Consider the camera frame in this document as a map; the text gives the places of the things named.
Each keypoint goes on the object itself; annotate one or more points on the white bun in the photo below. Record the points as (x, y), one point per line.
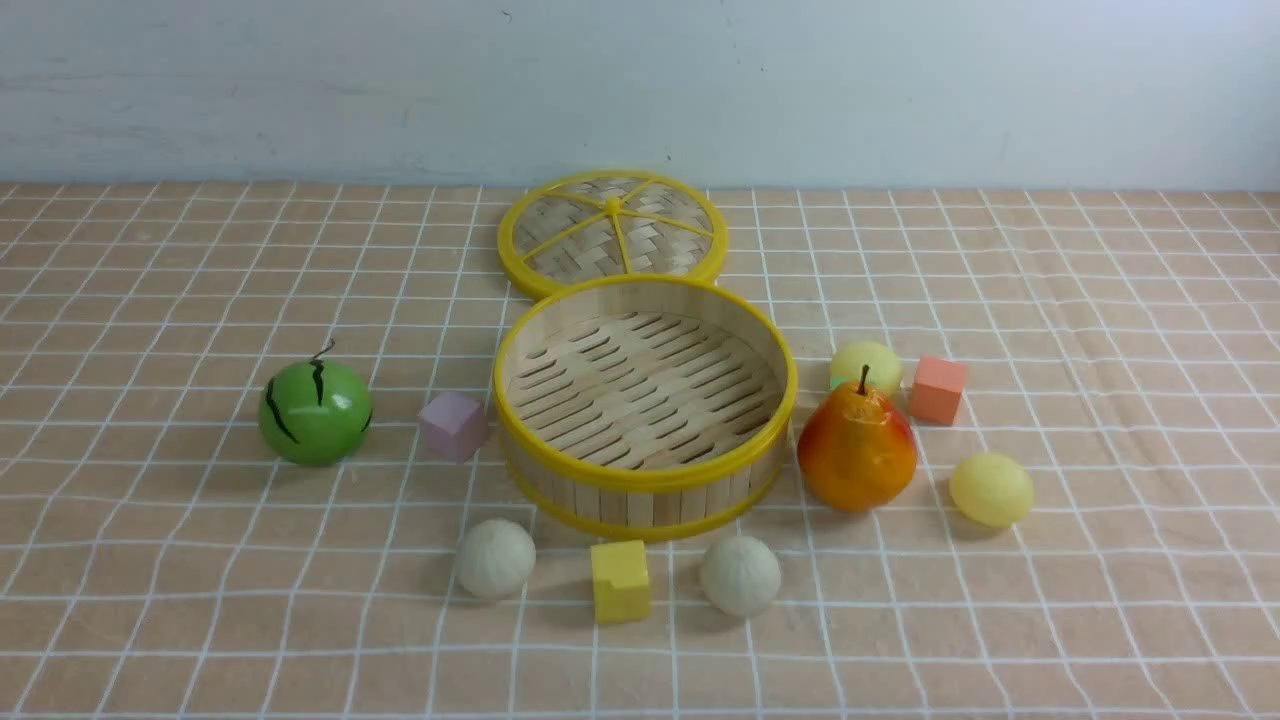
(740, 576)
(495, 559)

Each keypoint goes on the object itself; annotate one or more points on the yellow bun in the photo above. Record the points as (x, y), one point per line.
(885, 366)
(992, 489)

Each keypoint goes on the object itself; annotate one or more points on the bamboo steamer tray yellow rim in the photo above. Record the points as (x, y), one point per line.
(647, 407)

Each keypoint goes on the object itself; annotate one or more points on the woven steamer lid yellow rim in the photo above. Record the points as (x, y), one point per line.
(601, 223)

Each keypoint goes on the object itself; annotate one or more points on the purple cube block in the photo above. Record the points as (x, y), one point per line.
(453, 425)

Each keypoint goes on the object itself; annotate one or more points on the yellow cube block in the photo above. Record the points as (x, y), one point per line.
(620, 582)

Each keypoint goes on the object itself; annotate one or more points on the orange toy pear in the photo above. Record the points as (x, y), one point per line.
(856, 451)

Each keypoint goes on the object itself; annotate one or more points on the orange cube block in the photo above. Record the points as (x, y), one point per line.
(937, 390)

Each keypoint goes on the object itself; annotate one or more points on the green toy watermelon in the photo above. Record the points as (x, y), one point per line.
(315, 413)

